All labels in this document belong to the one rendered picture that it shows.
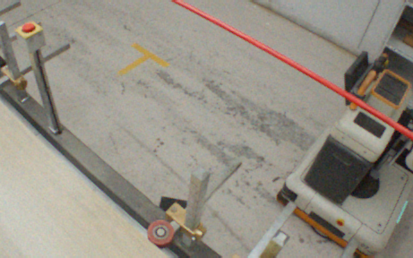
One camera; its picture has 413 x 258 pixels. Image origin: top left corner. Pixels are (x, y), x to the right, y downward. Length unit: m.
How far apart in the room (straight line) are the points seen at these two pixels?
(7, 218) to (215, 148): 1.56
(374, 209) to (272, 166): 0.71
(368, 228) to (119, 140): 1.60
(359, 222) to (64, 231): 1.50
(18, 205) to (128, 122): 1.46
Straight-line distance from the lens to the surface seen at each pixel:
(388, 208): 2.23
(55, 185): 1.24
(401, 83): 1.91
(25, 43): 1.29
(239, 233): 2.15
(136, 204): 1.40
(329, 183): 1.96
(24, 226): 1.20
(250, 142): 2.52
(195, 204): 1.03
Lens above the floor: 1.93
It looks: 49 degrees down
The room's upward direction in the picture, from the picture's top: 10 degrees clockwise
